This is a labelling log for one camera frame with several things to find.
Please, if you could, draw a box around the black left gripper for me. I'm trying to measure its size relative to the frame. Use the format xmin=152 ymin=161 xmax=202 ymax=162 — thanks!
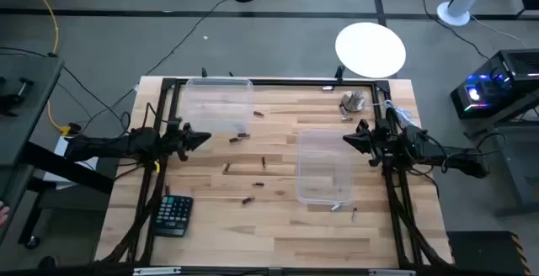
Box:
xmin=159 ymin=118 xmax=212 ymax=162

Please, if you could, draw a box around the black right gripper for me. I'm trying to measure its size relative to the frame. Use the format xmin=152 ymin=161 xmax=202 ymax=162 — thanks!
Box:
xmin=343 ymin=118 xmax=397 ymax=167

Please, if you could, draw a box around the clear plastic bin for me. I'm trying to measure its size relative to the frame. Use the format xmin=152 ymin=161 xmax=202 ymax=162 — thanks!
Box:
xmin=296 ymin=129 xmax=354 ymax=206
xmin=183 ymin=77 xmax=255 ymax=136

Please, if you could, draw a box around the silver metal bell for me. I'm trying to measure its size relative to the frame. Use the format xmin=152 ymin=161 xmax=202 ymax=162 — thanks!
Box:
xmin=339 ymin=90 xmax=366 ymax=114

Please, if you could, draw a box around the black calculator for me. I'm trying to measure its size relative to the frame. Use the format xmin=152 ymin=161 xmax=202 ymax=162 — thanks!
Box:
xmin=152 ymin=194 xmax=195 ymax=238

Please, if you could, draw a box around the white round disc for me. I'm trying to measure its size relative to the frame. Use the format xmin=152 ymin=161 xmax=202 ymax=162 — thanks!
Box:
xmin=334 ymin=22 xmax=408 ymax=79

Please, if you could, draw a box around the white board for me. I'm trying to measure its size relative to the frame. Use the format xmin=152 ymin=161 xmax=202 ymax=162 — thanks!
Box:
xmin=43 ymin=135 xmax=100 ymax=191

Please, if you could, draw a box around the white tower fan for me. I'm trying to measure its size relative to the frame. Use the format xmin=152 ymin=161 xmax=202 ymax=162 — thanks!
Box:
xmin=436 ymin=0 xmax=500 ymax=27

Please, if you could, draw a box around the grey side table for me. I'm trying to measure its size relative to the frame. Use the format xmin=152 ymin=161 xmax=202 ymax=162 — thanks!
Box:
xmin=0 ymin=55 xmax=65 ymax=246

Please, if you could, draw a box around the grey metal stand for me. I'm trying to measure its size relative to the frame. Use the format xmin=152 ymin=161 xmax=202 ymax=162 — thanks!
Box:
xmin=462 ymin=94 xmax=539 ymax=218

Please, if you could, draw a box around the black box with hazard stripes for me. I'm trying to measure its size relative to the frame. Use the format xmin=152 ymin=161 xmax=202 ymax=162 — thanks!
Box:
xmin=446 ymin=230 xmax=532 ymax=276

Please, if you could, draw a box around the black computer with coloured lights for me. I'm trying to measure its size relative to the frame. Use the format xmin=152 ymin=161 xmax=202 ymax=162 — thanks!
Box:
xmin=449 ymin=48 xmax=539 ymax=120

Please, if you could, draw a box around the white cable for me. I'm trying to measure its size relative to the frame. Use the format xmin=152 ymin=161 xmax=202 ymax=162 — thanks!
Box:
xmin=383 ymin=98 xmax=418 ymax=128

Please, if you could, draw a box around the black aluminium table frame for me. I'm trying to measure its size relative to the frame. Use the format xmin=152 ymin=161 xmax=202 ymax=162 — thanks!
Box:
xmin=94 ymin=77 xmax=454 ymax=276

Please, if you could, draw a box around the black floor cable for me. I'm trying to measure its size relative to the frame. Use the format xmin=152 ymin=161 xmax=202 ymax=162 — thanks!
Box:
xmin=79 ymin=0 xmax=233 ymax=134
xmin=0 ymin=46 xmax=127 ymax=130
xmin=414 ymin=0 xmax=492 ymax=61

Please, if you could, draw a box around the yellow cable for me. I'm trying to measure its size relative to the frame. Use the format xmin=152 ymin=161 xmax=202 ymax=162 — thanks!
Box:
xmin=23 ymin=0 xmax=73 ymax=137

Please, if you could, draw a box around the silver metal bracket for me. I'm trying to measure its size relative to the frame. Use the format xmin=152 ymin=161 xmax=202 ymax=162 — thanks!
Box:
xmin=132 ymin=267 xmax=182 ymax=276
xmin=368 ymin=268 xmax=417 ymax=276

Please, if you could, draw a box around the grey floor cable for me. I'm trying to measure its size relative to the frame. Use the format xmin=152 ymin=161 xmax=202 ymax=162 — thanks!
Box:
xmin=470 ymin=13 xmax=528 ymax=49

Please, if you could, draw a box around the black handle tool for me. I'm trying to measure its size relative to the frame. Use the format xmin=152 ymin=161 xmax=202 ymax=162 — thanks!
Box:
xmin=0 ymin=77 xmax=35 ymax=117

